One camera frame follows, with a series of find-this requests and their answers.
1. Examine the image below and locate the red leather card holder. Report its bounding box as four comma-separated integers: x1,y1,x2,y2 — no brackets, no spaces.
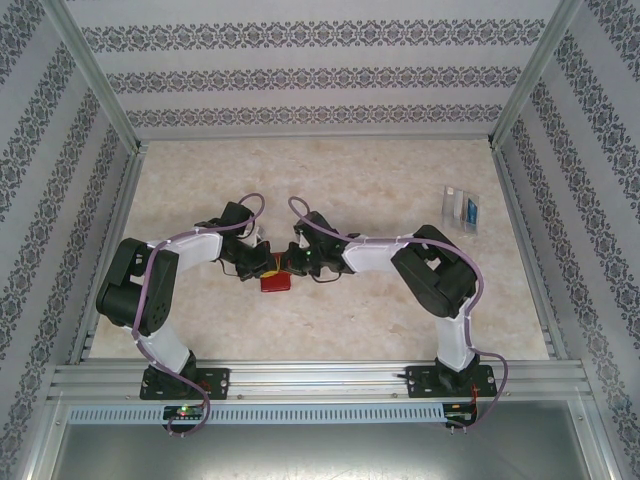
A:
258,269,296,294

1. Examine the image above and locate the aluminium frame post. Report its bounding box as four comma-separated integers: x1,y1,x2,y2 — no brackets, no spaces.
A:
487,0,586,151
47,0,151,156

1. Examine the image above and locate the slotted grey cable duct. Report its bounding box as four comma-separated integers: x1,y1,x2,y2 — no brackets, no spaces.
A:
67,403,446,425

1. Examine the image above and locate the long aluminium mounting rail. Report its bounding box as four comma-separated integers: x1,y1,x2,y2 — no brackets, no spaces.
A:
47,360,594,401

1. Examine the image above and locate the clear acrylic card stand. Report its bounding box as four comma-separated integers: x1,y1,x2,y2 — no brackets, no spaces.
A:
440,183,485,236

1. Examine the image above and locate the green circuit board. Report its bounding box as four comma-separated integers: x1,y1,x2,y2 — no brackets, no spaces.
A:
163,404,207,421
444,402,479,424

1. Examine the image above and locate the aluminium table edge rail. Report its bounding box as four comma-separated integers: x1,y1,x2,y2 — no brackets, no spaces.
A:
492,139,570,360
68,142,150,365

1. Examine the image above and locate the grey metal sheet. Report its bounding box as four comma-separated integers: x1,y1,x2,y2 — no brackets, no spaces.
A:
29,423,614,480

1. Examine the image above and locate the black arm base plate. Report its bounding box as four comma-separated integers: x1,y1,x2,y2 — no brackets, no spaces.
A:
405,364,499,400
139,367,231,401

